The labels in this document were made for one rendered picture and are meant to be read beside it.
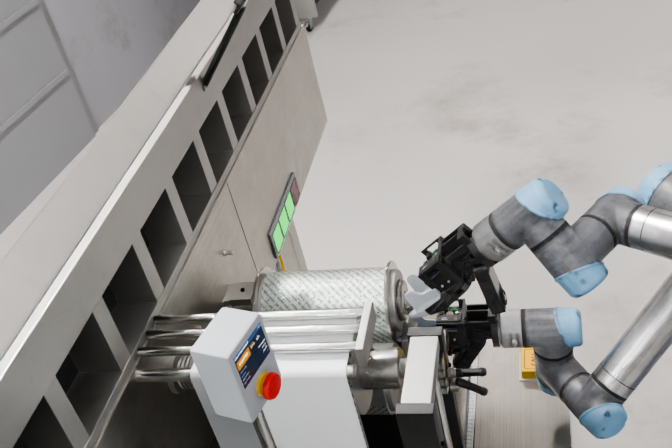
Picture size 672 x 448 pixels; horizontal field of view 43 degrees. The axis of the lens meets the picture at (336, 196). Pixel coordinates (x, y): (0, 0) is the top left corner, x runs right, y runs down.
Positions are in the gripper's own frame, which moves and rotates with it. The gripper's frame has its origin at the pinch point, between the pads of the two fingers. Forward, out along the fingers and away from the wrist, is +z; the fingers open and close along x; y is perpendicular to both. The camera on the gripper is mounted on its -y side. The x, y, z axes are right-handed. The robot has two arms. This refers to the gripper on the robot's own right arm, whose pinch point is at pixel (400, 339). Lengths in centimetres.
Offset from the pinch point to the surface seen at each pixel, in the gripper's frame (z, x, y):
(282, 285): 17.6, 7.6, 22.0
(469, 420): -11.9, 4.7, -19.0
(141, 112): -5, 71, 93
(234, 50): 31, -34, 52
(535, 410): -25.2, 2.1, -19.0
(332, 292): 7.8, 9.3, 21.3
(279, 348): 7, 38, 36
